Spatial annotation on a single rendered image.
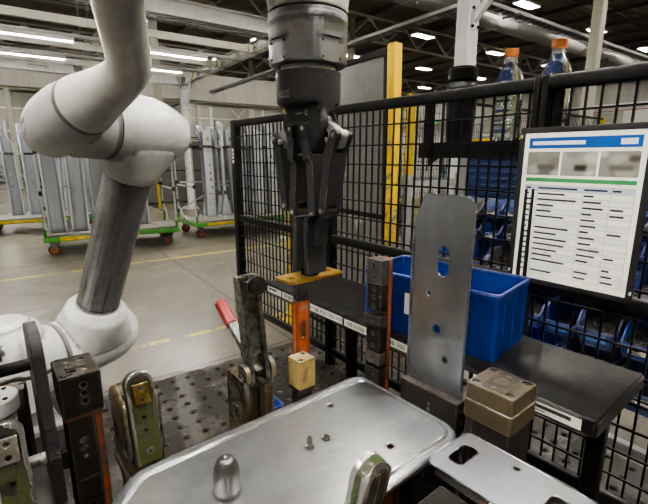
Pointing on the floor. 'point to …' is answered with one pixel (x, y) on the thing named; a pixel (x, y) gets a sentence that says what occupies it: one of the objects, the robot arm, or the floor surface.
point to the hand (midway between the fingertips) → (309, 243)
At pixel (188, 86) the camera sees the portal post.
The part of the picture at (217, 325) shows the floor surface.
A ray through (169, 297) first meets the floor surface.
